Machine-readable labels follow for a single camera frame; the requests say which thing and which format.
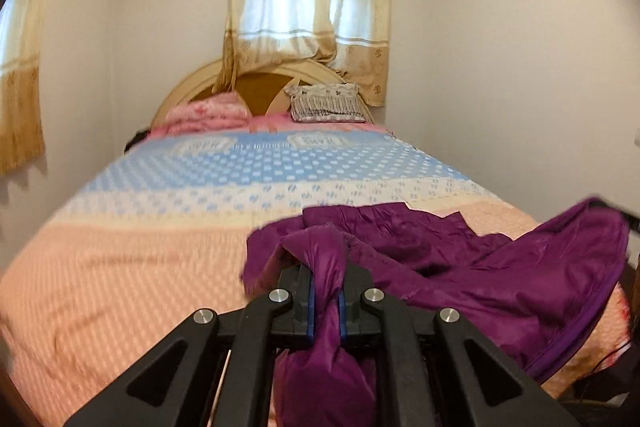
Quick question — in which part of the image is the polka dot bedspread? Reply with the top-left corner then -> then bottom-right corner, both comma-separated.
0,124 -> 631,427

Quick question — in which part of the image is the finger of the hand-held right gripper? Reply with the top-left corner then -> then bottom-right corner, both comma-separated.
617,206 -> 640,232

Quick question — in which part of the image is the folded pink blanket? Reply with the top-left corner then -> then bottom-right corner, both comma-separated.
150,91 -> 256,138

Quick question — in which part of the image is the purple hooded puffer jacket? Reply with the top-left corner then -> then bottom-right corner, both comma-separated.
242,197 -> 631,427

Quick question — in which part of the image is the striped floral pillow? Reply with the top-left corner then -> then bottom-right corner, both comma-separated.
285,83 -> 368,124

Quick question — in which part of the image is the narrow cream window curtain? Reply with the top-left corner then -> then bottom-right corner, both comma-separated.
0,0 -> 86,175

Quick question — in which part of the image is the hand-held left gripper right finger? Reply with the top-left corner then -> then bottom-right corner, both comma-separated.
337,264 -> 576,427

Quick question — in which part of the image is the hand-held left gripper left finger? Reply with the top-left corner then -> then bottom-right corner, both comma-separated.
65,264 -> 317,427

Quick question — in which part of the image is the wooden arched headboard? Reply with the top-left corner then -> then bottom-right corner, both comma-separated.
150,57 -> 376,130

